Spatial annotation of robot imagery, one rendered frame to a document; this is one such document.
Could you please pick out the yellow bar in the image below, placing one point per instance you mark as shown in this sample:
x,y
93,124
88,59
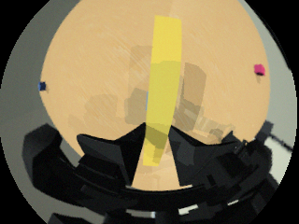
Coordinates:
x,y
163,86

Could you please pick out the pink rectangular bar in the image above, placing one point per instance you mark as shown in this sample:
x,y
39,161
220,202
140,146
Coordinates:
x,y
259,69

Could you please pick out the blue cube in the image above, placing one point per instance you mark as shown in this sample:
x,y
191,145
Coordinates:
x,y
41,86

